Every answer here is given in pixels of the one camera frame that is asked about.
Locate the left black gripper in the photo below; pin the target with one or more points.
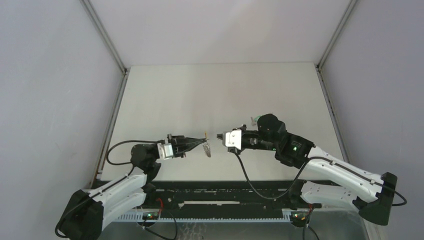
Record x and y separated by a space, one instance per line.
181 145

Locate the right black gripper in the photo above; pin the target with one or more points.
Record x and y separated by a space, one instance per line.
243 128

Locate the large keyring with yellow grip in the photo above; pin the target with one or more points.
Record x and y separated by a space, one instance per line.
206 146

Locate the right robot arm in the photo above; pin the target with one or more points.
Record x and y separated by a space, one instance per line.
322 179

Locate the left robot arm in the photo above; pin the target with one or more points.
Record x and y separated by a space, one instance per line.
89 211

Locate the key with green tag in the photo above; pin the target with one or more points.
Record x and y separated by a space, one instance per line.
253 121

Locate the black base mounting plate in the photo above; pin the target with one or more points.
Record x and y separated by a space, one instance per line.
267 189

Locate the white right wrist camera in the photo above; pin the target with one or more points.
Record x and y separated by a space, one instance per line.
232 140

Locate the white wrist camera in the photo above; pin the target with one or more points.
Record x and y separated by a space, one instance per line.
232 140
165 151

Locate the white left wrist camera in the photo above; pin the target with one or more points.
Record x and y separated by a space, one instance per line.
165 151

